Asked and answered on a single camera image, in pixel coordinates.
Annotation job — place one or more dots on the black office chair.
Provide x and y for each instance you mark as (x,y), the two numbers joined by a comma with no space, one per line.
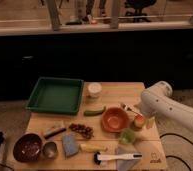
(138,6)

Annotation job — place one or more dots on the grey cloth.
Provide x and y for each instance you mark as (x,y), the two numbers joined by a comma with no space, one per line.
(126,165)

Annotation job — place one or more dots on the dark red bowl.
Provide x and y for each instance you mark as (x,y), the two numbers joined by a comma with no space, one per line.
(27,148)

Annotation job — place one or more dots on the green pepper toy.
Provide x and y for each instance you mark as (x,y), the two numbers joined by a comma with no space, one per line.
(127,136)

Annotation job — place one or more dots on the yellow banana toy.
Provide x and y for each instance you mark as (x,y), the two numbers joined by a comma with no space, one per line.
(92,148)

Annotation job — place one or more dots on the bunch of dark grapes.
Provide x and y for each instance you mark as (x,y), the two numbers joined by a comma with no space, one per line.
(85,131)

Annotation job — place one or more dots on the small metal cup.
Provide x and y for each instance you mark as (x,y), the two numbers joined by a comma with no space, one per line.
(50,150)

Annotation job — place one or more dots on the blue sponge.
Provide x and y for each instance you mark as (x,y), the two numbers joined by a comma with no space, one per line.
(70,145)

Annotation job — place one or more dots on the green plastic tray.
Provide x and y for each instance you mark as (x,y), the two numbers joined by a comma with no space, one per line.
(56,95)

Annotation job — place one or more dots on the red yellow apple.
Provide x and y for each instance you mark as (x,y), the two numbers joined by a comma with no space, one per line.
(139,121)

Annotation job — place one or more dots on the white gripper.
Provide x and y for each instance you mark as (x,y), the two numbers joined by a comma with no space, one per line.
(149,113)

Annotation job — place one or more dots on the orange bowl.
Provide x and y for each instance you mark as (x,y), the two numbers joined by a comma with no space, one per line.
(114,120)

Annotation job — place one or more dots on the white dish brush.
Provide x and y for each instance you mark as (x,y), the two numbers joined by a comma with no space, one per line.
(98,157)

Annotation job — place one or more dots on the white paper cup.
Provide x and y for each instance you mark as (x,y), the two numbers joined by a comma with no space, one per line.
(94,89)

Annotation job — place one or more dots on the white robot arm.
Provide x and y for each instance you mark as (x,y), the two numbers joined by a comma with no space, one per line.
(156,99)

